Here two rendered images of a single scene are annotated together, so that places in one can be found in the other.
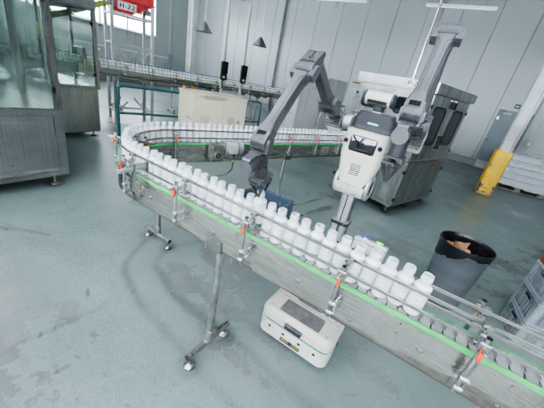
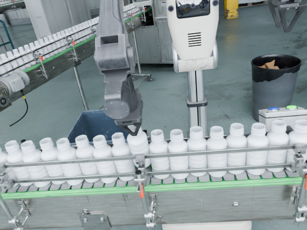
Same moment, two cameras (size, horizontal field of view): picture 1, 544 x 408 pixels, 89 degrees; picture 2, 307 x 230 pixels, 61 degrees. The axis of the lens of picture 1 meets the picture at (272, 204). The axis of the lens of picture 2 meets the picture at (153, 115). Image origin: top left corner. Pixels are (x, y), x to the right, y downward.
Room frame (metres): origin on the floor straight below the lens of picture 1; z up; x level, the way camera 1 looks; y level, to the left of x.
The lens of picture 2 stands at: (0.51, 0.23, 1.60)
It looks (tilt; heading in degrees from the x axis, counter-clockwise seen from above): 29 degrees down; 339
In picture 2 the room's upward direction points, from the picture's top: 8 degrees counter-clockwise
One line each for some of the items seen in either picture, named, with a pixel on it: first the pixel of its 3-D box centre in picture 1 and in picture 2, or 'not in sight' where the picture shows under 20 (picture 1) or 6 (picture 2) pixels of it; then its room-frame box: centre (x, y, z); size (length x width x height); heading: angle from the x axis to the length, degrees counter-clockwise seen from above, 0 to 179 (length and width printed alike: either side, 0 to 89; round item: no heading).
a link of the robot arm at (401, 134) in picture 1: (406, 126); not in sight; (1.03, -0.40, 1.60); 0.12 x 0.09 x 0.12; 152
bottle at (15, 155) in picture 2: (196, 184); (20, 163); (1.35, 0.41, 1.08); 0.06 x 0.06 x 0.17
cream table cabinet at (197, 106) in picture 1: (210, 125); not in sight; (5.37, 1.45, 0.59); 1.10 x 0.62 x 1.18; 134
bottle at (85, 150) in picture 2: (230, 201); (87, 158); (1.24, 0.20, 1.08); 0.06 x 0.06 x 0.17
